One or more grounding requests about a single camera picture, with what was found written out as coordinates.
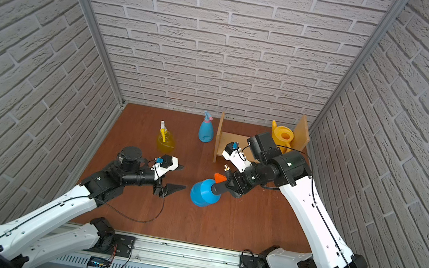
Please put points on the yellow watering can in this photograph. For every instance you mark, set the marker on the yellow watering can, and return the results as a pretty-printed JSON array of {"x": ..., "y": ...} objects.
[{"x": 282, "y": 137}]

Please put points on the small blue spray bottle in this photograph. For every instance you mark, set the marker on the small blue spray bottle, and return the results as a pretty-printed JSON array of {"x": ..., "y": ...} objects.
[{"x": 206, "y": 131}]

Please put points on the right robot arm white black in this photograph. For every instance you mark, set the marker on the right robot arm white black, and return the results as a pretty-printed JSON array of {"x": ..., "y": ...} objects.
[{"x": 293, "y": 178}]

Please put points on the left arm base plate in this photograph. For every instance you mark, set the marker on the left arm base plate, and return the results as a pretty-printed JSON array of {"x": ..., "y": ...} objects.
[{"x": 118, "y": 244}]

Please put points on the left aluminium corner post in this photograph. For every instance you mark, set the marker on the left aluminium corner post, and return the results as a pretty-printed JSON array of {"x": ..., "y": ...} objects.
[{"x": 95, "y": 31}]

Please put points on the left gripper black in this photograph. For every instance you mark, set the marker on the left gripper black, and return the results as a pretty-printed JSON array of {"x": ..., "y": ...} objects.
[{"x": 158, "y": 182}]

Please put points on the yellow transparent spray bottle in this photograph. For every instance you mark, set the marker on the yellow transparent spray bottle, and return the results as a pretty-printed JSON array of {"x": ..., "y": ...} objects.
[{"x": 165, "y": 141}]

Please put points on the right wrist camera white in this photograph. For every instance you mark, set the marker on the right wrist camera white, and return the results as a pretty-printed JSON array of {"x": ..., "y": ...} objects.
[{"x": 234, "y": 154}]

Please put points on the green circuit board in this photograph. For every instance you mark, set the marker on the green circuit board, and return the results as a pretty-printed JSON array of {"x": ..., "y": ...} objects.
[{"x": 98, "y": 262}]

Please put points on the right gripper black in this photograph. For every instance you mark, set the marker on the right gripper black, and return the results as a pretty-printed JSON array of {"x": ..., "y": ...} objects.
[{"x": 227, "y": 189}]

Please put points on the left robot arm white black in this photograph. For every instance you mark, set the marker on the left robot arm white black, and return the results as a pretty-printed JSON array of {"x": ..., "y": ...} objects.
[{"x": 27, "y": 242}]

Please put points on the aluminium corner post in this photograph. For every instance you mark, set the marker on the aluminium corner post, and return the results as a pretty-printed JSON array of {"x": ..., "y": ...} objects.
[
  {"x": 95, "y": 31},
  {"x": 381, "y": 29}
]

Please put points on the right aluminium corner post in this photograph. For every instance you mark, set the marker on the right aluminium corner post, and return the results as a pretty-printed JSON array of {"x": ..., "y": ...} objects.
[{"x": 381, "y": 29}]

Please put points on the wooden shelf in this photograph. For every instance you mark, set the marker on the wooden shelf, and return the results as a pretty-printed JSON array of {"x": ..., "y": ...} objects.
[{"x": 300, "y": 141}]

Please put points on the blue pressure sprayer black handle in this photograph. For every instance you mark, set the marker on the blue pressure sprayer black handle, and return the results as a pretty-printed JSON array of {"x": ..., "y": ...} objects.
[{"x": 202, "y": 193}]

